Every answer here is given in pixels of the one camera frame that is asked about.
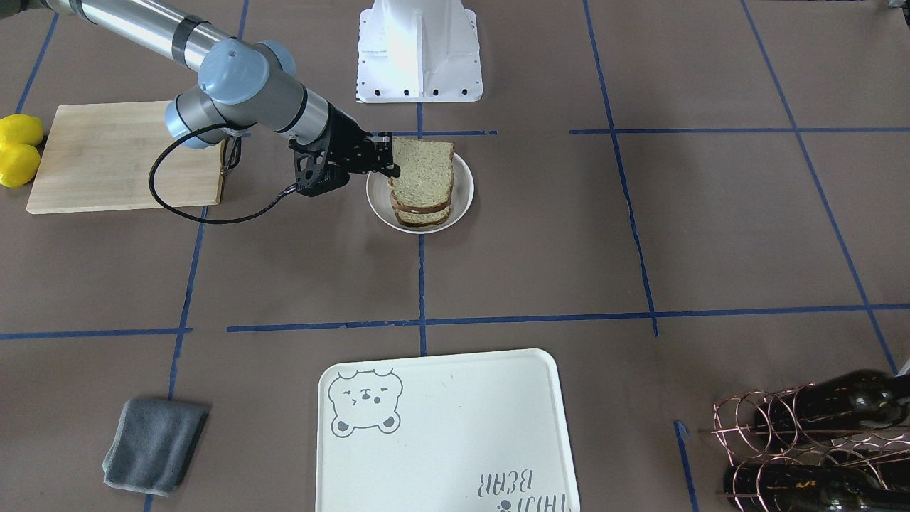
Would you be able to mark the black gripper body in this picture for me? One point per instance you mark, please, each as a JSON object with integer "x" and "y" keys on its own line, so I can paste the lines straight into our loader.
{"x": 346, "y": 139}

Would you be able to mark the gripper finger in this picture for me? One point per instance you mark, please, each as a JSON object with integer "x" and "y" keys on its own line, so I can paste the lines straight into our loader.
{"x": 390, "y": 170}

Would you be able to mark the bread slice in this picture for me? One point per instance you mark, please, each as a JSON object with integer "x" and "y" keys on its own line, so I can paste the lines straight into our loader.
{"x": 426, "y": 175}
{"x": 422, "y": 220}

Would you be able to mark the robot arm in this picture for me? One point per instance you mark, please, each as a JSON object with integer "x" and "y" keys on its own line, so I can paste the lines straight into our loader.
{"x": 238, "y": 85}

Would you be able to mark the cream bear tray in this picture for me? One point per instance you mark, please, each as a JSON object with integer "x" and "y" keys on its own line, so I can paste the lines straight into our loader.
{"x": 460, "y": 432}

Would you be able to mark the white plate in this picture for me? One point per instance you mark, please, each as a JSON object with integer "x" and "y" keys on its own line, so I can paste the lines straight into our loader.
{"x": 462, "y": 195}

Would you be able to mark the bread slice under egg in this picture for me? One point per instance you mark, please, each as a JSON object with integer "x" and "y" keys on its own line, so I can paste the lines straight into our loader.
{"x": 422, "y": 220}

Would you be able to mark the wooden cutting board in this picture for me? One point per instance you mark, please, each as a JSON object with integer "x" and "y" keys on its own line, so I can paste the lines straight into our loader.
{"x": 97, "y": 158}

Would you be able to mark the grey folded cloth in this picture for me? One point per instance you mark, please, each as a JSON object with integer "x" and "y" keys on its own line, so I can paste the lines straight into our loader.
{"x": 153, "y": 446}

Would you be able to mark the green wine bottle front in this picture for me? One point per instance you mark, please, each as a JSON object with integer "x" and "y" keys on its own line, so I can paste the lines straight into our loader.
{"x": 771, "y": 486}

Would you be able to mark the green wine bottle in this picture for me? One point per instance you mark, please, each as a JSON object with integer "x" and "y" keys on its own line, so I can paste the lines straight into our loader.
{"x": 863, "y": 400}
{"x": 771, "y": 486}

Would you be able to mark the green wine bottle middle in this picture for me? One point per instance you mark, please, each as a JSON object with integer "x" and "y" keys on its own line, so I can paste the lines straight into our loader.
{"x": 863, "y": 400}

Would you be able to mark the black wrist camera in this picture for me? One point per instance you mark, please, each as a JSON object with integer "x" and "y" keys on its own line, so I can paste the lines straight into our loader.
{"x": 316, "y": 172}

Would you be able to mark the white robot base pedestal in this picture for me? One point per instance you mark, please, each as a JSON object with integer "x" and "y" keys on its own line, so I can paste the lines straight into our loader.
{"x": 418, "y": 51}

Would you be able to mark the copper wire bottle rack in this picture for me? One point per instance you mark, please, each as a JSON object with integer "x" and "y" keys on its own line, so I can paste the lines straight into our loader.
{"x": 838, "y": 445}

